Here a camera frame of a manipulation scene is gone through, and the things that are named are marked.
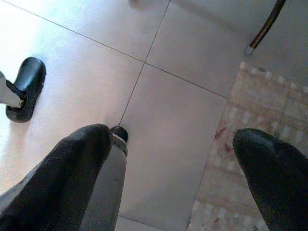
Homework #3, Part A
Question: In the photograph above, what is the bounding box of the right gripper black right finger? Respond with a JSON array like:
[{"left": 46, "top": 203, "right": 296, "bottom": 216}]
[{"left": 232, "top": 128, "right": 308, "bottom": 231}]

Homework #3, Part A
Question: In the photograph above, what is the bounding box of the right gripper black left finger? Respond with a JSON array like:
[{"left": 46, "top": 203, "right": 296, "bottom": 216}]
[{"left": 0, "top": 123, "right": 114, "bottom": 231}]

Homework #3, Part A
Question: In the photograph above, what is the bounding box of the beige patterned floor rug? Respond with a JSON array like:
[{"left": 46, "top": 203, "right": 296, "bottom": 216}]
[{"left": 187, "top": 61, "right": 308, "bottom": 231}]

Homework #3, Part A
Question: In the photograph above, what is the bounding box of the silver robot right leg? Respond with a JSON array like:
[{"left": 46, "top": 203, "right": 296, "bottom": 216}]
[{"left": 83, "top": 133, "right": 128, "bottom": 231}]

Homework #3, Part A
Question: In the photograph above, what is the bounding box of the silver robot leg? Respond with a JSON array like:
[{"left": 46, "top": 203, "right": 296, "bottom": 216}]
[
  {"left": 0, "top": 71, "right": 25, "bottom": 108},
  {"left": 83, "top": 133, "right": 128, "bottom": 231}
]

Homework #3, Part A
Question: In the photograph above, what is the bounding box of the black robot right foot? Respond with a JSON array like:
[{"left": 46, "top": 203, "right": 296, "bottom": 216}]
[{"left": 111, "top": 126, "right": 129, "bottom": 142}]

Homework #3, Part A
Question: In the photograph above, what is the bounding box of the silver robot left leg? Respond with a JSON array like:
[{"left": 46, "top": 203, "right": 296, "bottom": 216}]
[{"left": 0, "top": 71, "right": 25, "bottom": 108}]

